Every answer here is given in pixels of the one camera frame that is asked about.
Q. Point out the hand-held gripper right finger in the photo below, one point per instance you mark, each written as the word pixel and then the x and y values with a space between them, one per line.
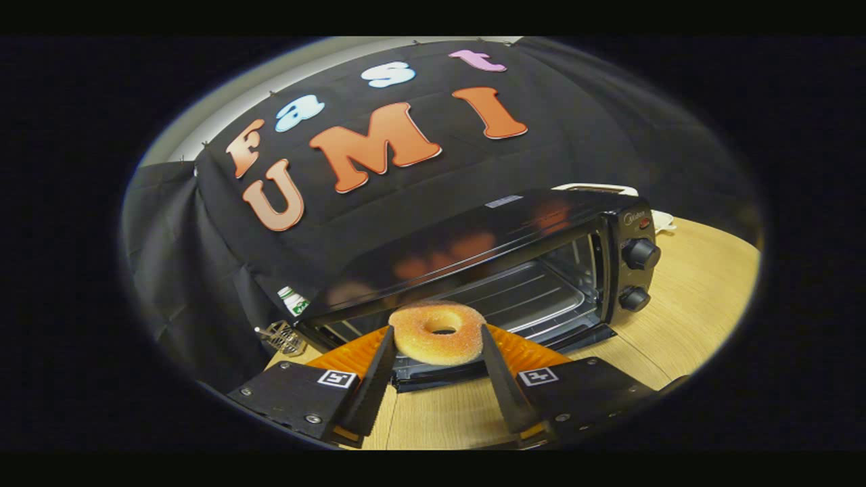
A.
pixel 500 385

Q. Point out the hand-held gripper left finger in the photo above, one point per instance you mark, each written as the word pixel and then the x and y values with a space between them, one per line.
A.
pixel 375 389

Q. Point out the black toaster oven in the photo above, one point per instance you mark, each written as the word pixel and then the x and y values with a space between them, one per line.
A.
pixel 473 237

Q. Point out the white bottle green label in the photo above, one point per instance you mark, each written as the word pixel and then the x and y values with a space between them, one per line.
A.
pixel 295 302

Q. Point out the white kitchen appliance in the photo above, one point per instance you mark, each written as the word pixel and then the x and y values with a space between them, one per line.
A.
pixel 599 189

